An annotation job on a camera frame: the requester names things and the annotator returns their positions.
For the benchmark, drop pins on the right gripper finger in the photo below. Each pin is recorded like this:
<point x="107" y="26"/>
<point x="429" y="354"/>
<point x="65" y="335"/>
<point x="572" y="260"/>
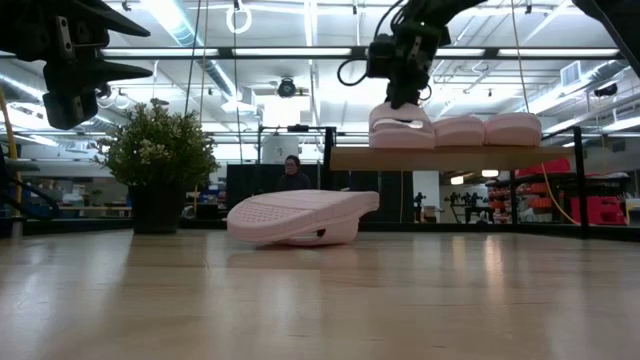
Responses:
<point x="406" y="95"/>

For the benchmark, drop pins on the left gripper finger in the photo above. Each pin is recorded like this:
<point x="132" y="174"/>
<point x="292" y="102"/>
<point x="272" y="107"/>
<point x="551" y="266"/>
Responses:
<point x="105" y="72"/>
<point x="107" y="20"/>

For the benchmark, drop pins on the pink foam slide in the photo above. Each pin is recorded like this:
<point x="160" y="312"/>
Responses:
<point x="459" y="132"/>
<point x="512" y="130"/>
<point x="300" y="212"/>
<point x="400" y="135"/>

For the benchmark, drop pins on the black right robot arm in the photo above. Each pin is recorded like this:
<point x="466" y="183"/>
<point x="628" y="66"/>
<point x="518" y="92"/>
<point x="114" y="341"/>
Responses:
<point x="440" y="12"/>

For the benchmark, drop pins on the green artificial plant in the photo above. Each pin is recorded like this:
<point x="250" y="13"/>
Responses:
<point x="157" y="145"/>

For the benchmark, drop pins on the black overhead light bar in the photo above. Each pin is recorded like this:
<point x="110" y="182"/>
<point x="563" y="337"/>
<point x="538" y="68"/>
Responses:
<point x="300" y="52"/>

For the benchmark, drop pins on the yellow slanted pole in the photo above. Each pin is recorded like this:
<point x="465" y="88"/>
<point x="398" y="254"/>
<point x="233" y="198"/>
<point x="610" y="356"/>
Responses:
<point x="11" y="150"/>

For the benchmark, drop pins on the white panel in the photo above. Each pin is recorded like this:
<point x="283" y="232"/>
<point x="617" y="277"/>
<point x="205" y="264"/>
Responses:
<point x="280" y="149"/>

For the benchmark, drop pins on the person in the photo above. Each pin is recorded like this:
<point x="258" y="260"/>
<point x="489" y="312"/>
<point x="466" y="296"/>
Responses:
<point x="293" y="177"/>

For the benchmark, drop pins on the black plant pot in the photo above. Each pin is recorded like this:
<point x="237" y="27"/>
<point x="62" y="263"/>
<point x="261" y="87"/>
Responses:
<point x="156" y="207"/>

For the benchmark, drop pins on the rack with red bins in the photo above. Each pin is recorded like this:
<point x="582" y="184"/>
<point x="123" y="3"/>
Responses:
<point x="600" y="207"/>

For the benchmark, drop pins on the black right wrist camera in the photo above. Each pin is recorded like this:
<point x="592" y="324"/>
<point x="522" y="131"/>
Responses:
<point x="382" y="56"/>

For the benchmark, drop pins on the wooden shelf with black frame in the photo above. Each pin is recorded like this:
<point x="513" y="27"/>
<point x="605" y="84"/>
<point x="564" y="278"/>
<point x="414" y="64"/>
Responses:
<point x="450" y="159"/>

